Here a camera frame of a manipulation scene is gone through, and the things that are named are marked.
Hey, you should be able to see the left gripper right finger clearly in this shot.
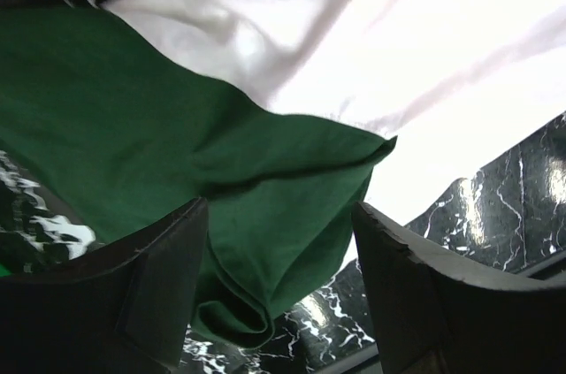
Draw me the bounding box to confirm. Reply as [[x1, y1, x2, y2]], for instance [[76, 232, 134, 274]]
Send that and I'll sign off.
[[352, 203, 565, 373]]

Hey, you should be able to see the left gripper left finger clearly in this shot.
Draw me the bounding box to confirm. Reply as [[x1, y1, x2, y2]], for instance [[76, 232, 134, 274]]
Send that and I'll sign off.
[[1, 198, 209, 373]]

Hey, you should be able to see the white and green t-shirt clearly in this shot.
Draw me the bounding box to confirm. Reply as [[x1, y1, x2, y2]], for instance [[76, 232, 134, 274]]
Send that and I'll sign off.
[[1, 0, 565, 348]]

